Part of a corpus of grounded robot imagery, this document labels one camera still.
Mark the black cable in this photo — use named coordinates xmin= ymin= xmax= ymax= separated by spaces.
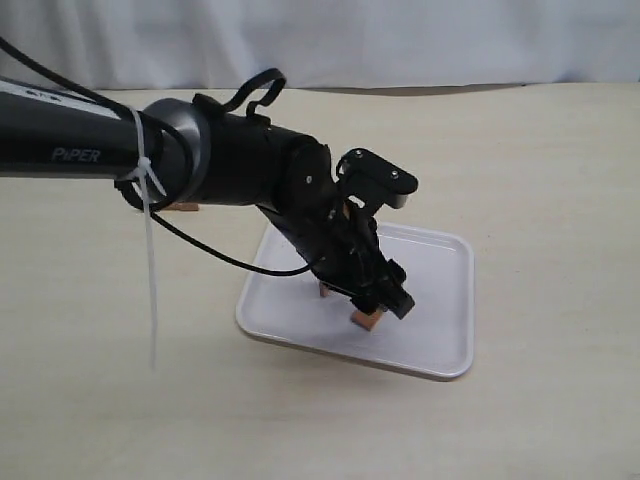
xmin=0 ymin=35 xmax=381 ymax=301

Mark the white zip tie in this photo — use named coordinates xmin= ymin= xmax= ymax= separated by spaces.
xmin=124 ymin=105 xmax=166 ymax=371

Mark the white backdrop cloth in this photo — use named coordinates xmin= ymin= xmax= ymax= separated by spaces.
xmin=1 ymin=1 xmax=639 ymax=89

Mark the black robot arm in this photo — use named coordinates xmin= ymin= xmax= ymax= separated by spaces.
xmin=1 ymin=79 xmax=418 ymax=318

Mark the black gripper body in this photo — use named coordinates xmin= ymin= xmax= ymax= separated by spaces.
xmin=259 ymin=197 xmax=406 ymax=308

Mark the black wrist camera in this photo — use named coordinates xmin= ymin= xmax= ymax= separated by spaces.
xmin=336 ymin=148 xmax=419 ymax=216

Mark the wooden notched piece one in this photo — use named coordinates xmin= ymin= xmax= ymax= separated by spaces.
xmin=350 ymin=307 xmax=387 ymax=332

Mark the white plastic tray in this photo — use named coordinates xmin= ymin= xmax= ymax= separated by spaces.
xmin=236 ymin=222 xmax=475 ymax=380

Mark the wooden notched piece four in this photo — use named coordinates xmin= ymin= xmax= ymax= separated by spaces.
xmin=167 ymin=202 xmax=200 ymax=212

